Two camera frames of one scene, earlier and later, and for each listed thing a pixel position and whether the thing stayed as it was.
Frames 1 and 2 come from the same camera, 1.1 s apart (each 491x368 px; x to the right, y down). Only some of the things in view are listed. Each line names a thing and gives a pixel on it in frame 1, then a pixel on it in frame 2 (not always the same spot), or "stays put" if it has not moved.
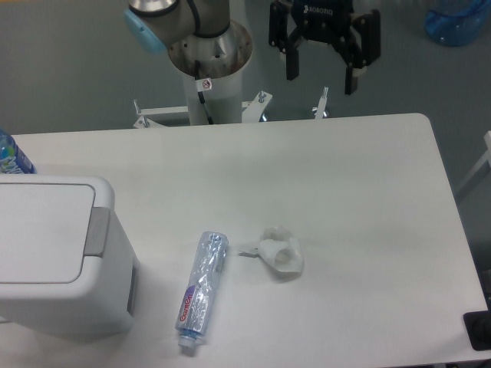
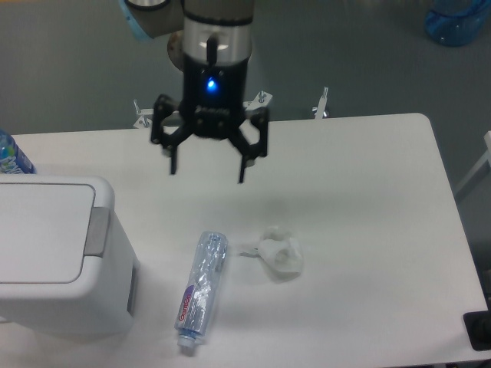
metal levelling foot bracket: [319, 110] stays put
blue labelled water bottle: [11, 159] stays put
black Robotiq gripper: [327, 21] to [213, 96]
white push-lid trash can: [67, 268] stays put
